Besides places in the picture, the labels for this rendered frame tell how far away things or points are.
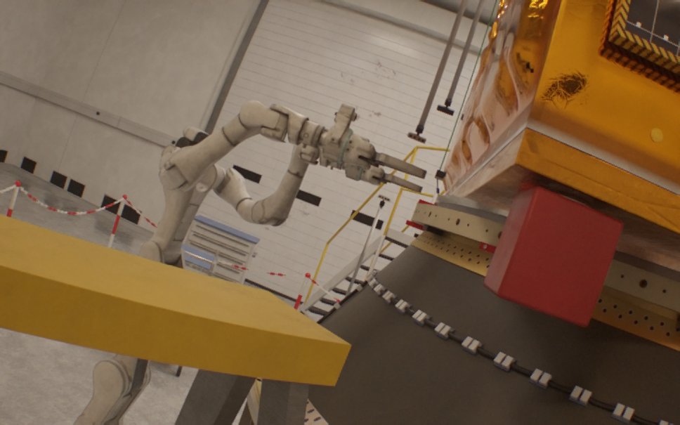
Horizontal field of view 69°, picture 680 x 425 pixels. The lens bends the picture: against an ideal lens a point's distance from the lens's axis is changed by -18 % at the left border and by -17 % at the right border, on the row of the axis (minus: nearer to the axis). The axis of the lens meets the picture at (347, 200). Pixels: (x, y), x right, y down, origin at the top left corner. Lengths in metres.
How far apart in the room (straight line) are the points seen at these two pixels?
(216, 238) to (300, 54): 4.24
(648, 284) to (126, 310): 0.80
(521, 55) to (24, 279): 0.62
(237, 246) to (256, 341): 5.67
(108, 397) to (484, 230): 1.58
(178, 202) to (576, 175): 1.59
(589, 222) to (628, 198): 0.06
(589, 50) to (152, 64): 9.85
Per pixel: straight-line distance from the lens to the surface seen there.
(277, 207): 2.02
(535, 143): 0.70
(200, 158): 1.52
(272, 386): 0.55
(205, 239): 6.18
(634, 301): 1.05
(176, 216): 2.08
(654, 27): 0.74
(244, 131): 1.47
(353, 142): 1.38
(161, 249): 2.08
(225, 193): 2.25
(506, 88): 0.88
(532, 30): 0.77
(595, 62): 0.74
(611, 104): 0.73
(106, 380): 2.25
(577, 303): 0.72
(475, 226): 1.20
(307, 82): 9.37
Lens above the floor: 1.64
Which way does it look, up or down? 1 degrees up
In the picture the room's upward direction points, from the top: 21 degrees clockwise
